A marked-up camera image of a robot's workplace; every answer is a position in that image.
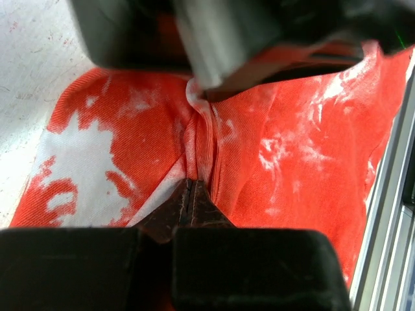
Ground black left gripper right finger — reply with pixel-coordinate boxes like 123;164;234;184
171;179;351;310

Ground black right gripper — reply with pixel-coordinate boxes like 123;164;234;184
70;1;414;100

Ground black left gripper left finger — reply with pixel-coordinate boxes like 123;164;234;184
1;179;193;310

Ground red white tie-dye trousers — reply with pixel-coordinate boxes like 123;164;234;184
9;41;414;294

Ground aluminium table frame rail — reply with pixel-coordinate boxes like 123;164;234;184
350;62;414;310

